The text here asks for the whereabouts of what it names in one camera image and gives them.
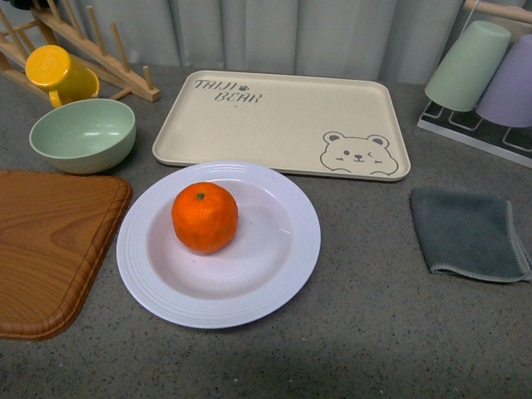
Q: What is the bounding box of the white round plate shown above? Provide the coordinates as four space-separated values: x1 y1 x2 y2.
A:
116 161 321 329

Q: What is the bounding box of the purple plastic cup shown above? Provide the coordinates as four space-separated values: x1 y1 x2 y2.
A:
477 34 531 128

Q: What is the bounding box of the yellow mug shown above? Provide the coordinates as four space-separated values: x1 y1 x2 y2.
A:
25 45 100 108

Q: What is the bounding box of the orange fruit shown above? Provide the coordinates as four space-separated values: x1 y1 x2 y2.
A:
171 182 239 254

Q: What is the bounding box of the green plastic cup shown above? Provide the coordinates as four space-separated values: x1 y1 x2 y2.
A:
425 21 511 112

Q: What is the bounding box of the brown wooden cutting board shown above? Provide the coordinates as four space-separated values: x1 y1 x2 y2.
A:
1 170 132 341

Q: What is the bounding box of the white wire cup rack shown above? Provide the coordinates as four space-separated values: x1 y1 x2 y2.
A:
416 0 532 170

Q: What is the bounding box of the cream bear tray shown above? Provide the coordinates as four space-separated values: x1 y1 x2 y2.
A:
152 71 411 181

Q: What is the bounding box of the grey curtain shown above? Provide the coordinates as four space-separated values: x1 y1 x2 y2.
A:
58 0 485 84

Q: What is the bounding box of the green bowl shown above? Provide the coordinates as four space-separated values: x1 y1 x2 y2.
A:
29 99 136 175

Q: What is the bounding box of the wooden dish rack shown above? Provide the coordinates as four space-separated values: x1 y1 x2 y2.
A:
1 1 160 102

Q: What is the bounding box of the grey folded cloth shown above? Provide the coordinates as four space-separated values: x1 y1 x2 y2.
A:
410 189 531 283

